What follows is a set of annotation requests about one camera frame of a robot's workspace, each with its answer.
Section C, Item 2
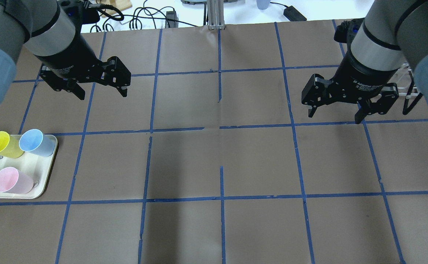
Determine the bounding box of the black power adapter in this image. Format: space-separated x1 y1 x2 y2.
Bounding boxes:
283 5 307 22

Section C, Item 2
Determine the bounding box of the yellow ikea cup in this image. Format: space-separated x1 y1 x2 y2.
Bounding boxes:
0 131 24 158

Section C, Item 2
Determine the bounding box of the blue cup on desk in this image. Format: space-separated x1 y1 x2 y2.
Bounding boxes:
256 0 271 10

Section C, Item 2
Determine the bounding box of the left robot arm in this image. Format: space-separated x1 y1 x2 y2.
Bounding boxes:
0 0 131 104

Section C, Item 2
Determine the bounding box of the cream plastic tray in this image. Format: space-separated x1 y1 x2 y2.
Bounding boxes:
0 134 59 199

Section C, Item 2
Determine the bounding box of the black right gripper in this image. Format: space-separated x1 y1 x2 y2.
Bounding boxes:
301 51 399 125

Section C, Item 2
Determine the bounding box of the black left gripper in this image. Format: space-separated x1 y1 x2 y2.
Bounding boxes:
40 47 131 100

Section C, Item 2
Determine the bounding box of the pink ikea cup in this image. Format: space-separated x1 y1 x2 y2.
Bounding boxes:
0 167 34 194

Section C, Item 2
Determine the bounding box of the aluminium frame post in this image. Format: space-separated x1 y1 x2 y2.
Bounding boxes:
206 0 225 30

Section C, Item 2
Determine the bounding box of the black cable bundle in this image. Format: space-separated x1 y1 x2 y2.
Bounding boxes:
89 2 200 33

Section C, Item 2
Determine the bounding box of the grey-blue ikea cup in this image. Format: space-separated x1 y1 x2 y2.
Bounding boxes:
19 129 57 157

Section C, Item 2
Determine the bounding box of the white wire cup rack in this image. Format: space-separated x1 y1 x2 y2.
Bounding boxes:
390 62 423 115

